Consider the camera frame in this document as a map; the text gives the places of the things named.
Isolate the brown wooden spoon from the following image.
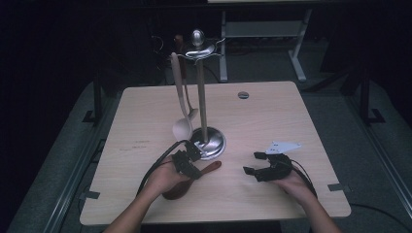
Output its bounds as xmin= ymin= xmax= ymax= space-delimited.
xmin=161 ymin=160 xmax=223 ymax=201

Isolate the grey metal floor rail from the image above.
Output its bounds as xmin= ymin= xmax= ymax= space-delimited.
xmin=43 ymin=93 xmax=121 ymax=233
xmin=345 ymin=96 xmax=412 ymax=212

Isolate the person's left hand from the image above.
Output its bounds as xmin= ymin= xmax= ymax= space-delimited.
xmin=142 ymin=155 xmax=192 ymax=199

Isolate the white metal table frame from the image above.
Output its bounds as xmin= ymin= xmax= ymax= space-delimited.
xmin=219 ymin=8 xmax=314 ymax=83

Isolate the person's right hand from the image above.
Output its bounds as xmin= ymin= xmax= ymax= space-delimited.
xmin=271 ymin=173 xmax=317 ymax=207

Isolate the beige ladle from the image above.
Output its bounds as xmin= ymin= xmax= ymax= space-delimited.
xmin=170 ymin=51 xmax=194 ymax=142

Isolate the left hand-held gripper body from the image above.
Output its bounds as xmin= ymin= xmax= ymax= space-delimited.
xmin=172 ymin=150 xmax=192 ymax=176

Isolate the right hand-held gripper black cable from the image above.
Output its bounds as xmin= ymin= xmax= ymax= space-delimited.
xmin=289 ymin=158 xmax=319 ymax=199

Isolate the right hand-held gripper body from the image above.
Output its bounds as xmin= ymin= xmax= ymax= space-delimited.
xmin=257 ymin=140 xmax=302 ymax=183

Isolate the black background cable bundle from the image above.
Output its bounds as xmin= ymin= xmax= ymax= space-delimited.
xmin=150 ymin=33 xmax=178 ymax=86

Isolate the left hand-held gripper black cable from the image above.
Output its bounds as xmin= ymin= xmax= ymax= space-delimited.
xmin=137 ymin=139 xmax=189 ymax=195

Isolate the steel utensil rack stand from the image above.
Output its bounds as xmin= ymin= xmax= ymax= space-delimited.
xmin=176 ymin=28 xmax=227 ymax=161

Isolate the grey tape piece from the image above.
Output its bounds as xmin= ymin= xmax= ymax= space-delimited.
xmin=326 ymin=183 xmax=352 ymax=193
xmin=79 ymin=190 xmax=101 ymax=200

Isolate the hand-held gripper black cable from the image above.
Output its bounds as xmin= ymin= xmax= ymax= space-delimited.
xmin=137 ymin=139 xmax=189 ymax=195
xmin=289 ymin=158 xmax=319 ymax=199

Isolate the black floor cable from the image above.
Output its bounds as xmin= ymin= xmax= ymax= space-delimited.
xmin=349 ymin=202 xmax=412 ymax=233

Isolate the steel spatula with brown handle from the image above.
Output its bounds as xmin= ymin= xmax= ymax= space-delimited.
xmin=174 ymin=34 xmax=199 ymax=121

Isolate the black metal stand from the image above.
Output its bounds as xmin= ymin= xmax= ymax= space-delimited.
xmin=355 ymin=66 xmax=387 ymax=126
xmin=82 ymin=71 xmax=105 ymax=126

